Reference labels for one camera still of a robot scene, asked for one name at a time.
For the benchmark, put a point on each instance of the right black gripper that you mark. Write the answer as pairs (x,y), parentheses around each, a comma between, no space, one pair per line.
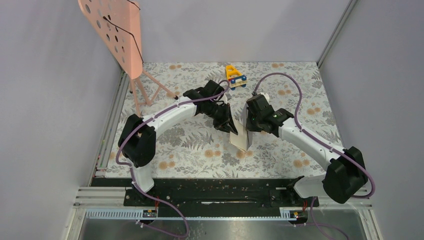
(250,127)

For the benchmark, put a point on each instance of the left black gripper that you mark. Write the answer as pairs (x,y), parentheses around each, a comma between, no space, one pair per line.
(226,123)

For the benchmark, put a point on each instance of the beige lined letter paper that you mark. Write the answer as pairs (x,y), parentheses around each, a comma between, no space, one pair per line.
(241,139)

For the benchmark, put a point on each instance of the grey lavender envelope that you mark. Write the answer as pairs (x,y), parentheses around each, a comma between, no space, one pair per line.
(244,116)

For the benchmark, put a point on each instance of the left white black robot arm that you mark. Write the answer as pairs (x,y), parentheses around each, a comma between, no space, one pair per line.
(137,142)

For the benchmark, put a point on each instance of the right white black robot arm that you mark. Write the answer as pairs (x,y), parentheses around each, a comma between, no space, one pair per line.
(344,167)

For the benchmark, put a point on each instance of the yellow blue toy car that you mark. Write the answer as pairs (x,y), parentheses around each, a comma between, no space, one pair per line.
(235,77)

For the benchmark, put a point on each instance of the pink perforated music stand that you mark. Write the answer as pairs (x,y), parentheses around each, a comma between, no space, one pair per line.
(118,24)

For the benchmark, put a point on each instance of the white slotted cable duct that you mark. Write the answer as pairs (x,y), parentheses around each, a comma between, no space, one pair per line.
(146,215)

